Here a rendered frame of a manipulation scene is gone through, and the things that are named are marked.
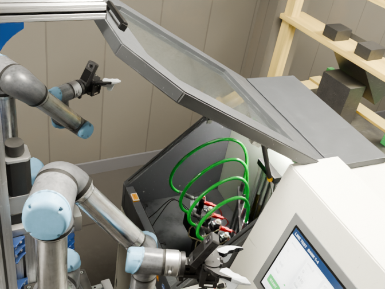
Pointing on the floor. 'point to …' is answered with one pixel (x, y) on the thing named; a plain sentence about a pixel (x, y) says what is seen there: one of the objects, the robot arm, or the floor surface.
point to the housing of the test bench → (323, 128)
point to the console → (323, 221)
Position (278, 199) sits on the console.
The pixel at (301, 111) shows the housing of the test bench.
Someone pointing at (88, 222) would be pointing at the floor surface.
